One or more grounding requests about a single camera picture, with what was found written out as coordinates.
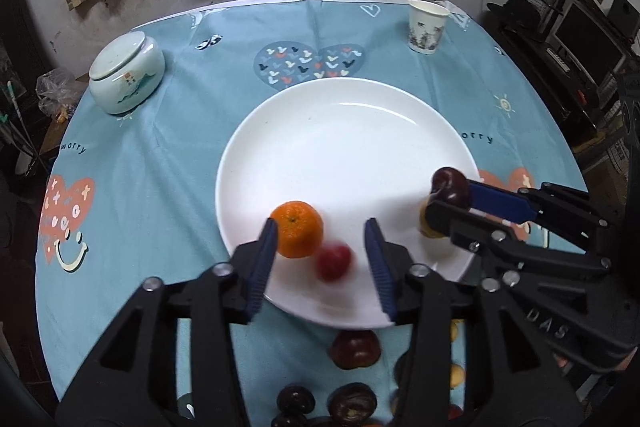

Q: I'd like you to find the printed paper cup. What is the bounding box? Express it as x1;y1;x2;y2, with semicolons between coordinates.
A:
407;0;449;55

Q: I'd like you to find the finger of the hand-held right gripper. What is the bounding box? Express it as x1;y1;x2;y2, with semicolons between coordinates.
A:
424;199;612;282
467;181;610;254

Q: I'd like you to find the white round plate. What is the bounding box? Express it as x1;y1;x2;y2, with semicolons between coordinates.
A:
215;77;482;329

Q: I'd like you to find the clear plastic bag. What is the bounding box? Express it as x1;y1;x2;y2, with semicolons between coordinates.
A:
37;68;83;118

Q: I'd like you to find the small pale yellow fruit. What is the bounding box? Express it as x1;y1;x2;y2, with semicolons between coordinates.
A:
417;203;448;240

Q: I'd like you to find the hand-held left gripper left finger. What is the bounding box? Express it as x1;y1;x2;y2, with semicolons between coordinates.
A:
52;218;280;427

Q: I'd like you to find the small dark water chestnut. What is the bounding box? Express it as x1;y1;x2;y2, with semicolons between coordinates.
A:
271;413;311;427
276;385;316;414

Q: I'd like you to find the orange tangerine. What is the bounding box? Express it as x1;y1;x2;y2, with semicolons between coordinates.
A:
270;200;324;259

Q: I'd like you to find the black media cabinet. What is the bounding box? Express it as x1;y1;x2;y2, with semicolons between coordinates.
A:
492;19;621;148

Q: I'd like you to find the blue printed tablecloth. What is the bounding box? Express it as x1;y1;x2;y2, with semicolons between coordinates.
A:
35;0;591;427

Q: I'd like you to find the white ceramic jar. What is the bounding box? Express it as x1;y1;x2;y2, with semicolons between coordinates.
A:
89;32;166;115

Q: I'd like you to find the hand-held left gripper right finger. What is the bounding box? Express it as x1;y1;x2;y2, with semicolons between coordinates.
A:
364;217;571;427

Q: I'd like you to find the dark purple cherry tomato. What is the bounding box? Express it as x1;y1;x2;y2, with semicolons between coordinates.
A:
431;167;472;208

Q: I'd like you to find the large dark water chestnut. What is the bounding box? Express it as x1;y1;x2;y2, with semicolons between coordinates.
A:
329;329;382;370
327;383;378;423

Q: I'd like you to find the black speaker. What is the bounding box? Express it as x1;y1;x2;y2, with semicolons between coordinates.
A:
609;0;640;40

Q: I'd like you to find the dark monitor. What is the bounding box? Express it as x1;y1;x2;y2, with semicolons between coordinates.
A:
552;0;627;82

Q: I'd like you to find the white ceramic jar lid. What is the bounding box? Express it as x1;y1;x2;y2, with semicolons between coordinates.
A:
89;32;147;82

